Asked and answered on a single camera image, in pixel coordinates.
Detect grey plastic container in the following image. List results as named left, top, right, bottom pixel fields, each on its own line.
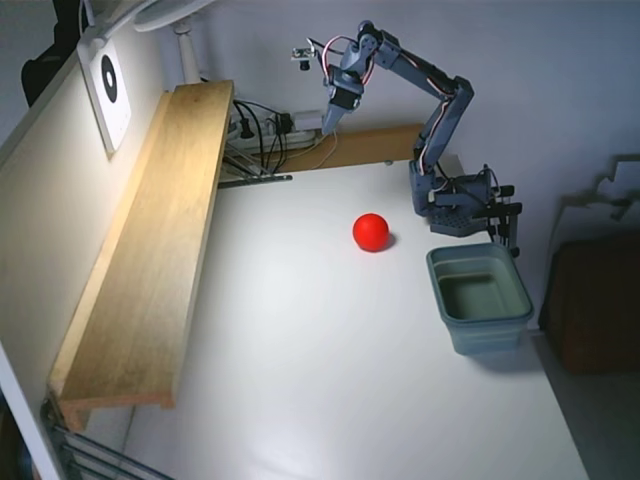
left=425, top=243, right=535, bottom=357

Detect white desk lamp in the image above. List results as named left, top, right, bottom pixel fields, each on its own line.
left=82, top=0, right=221, bottom=84

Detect white power adapter box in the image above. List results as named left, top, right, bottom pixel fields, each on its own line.
left=291, top=110, right=324, bottom=129

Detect long wooden shelf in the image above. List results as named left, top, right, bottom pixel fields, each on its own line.
left=47, top=79, right=236, bottom=434

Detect red ball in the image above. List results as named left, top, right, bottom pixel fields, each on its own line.
left=352, top=213, right=390, bottom=251

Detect thin white cable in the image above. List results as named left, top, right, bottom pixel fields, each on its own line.
left=312, top=130, right=340, bottom=170

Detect grey metal frame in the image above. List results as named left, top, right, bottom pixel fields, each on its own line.
left=39, top=394, right=176, bottom=480

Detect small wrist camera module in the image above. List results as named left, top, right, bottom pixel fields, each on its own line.
left=290, top=43, right=322, bottom=72

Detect wooden ledge board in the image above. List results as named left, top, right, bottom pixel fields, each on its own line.
left=269, top=123, right=426, bottom=174

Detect white device with black circle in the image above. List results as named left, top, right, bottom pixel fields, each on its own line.
left=76, top=37, right=134, bottom=154

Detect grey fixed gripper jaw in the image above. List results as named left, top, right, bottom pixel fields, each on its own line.
left=321, top=94, right=345, bottom=136

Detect black power cables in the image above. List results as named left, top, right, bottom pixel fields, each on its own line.
left=232, top=99, right=294, bottom=175

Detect grey-blue gripper body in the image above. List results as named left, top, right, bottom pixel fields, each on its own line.
left=326, top=41, right=376, bottom=111

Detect metal shelf bracket rail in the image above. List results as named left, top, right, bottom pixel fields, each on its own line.
left=217, top=153, right=294, bottom=189

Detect dark brown cabinet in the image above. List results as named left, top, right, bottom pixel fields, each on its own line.
left=540, top=239, right=640, bottom=374

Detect black table clamp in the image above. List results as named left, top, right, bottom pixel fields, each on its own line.
left=485, top=184, right=524, bottom=259

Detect white power strip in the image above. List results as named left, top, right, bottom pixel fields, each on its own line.
left=228, top=125, right=320, bottom=150

